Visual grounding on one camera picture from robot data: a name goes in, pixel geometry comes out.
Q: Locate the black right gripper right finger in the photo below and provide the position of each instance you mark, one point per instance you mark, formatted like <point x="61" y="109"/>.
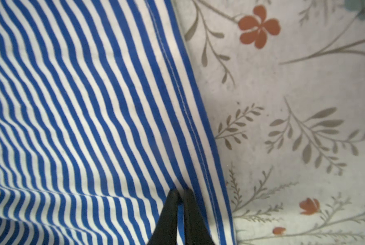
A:
<point x="195" y="230"/>

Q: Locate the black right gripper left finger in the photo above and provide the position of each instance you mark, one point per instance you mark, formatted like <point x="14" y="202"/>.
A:
<point x="165" y="232"/>

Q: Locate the striped tank top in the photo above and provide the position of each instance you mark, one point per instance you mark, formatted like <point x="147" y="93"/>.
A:
<point x="100" y="117"/>

